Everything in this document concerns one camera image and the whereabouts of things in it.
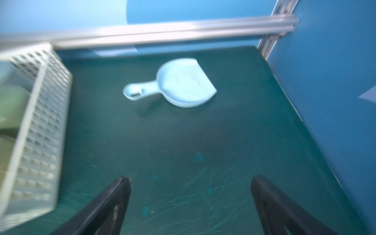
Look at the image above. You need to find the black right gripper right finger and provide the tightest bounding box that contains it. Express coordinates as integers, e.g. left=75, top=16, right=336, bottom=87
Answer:
left=250, top=175, right=337, bottom=235

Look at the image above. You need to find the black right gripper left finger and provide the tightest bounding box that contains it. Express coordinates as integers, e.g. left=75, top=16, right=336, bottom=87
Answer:
left=52, top=176, right=131, bottom=235

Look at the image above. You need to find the white perforated plastic basket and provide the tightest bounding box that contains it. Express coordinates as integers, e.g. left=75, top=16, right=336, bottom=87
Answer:
left=1, top=43, right=73, bottom=232

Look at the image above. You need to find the light blue plastic dustpan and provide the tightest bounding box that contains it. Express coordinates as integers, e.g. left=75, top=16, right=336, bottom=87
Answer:
left=123, top=58, right=217, bottom=108

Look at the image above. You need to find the right aluminium frame post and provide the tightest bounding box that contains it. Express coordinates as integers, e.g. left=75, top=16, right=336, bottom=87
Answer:
left=258, top=0, right=300, bottom=60

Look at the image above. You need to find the rear aluminium frame rail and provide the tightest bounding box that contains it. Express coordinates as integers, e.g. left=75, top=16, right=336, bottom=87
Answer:
left=0, top=14, right=300, bottom=51

